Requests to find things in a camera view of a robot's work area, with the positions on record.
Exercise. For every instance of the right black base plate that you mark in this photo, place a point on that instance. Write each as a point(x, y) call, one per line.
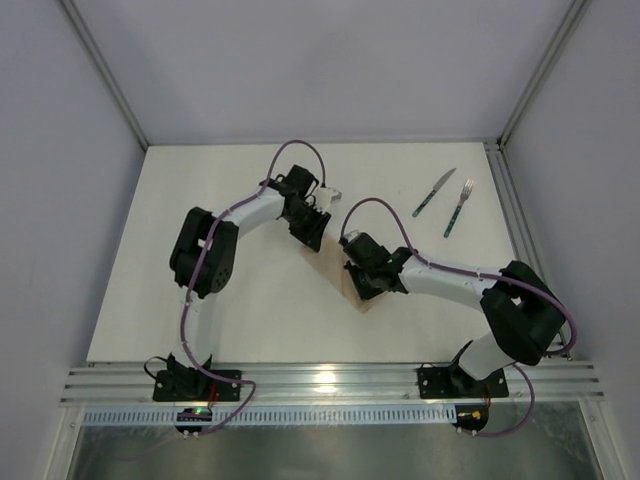
point(451, 382)

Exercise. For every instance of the right aluminium frame post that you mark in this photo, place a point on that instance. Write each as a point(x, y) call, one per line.
point(551, 54)

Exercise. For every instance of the left aluminium frame post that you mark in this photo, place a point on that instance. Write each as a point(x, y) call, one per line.
point(103, 70)

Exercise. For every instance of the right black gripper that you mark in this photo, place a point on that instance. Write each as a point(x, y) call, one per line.
point(362, 279)

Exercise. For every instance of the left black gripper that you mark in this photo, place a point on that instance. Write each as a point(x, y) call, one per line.
point(310, 229)

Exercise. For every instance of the beige cloth napkin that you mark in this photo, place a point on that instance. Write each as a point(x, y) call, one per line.
point(330, 263)

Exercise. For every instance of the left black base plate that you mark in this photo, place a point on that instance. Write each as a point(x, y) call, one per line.
point(220, 385)

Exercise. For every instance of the fork with green handle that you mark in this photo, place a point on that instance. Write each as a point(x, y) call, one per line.
point(463, 197)

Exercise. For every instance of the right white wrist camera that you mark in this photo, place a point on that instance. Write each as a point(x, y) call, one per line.
point(349, 237)

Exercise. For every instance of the slotted cable duct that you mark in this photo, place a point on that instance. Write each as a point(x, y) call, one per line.
point(298, 415)

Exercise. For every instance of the aluminium frame post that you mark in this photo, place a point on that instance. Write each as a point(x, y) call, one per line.
point(103, 70)
point(551, 54)

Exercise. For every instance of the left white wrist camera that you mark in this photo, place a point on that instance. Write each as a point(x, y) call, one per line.
point(325, 197)

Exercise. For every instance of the left controller board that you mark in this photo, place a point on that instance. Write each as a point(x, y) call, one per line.
point(192, 421)

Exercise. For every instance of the controller board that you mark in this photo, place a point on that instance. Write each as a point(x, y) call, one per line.
point(192, 421)
point(471, 419)

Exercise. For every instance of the front aluminium rail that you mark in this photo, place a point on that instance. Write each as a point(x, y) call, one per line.
point(124, 383)

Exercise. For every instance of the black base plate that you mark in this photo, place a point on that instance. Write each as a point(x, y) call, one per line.
point(451, 382)
point(220, 385)

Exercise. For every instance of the knife with green handle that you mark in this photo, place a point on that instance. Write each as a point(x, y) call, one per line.
point(436, 187)

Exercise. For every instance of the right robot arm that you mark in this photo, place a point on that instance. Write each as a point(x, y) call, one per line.
point(521, 312)

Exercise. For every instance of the right controller board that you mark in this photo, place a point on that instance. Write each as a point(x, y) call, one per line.
point(471, 419)

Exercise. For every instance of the right aluminium side rail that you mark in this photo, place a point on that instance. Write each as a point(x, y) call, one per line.
point(518, 228)

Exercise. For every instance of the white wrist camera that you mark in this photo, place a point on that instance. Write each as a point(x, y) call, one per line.
point(325, 197)
point(349, 237)

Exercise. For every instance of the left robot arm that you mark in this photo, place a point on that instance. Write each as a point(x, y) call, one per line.
point(202, 259)

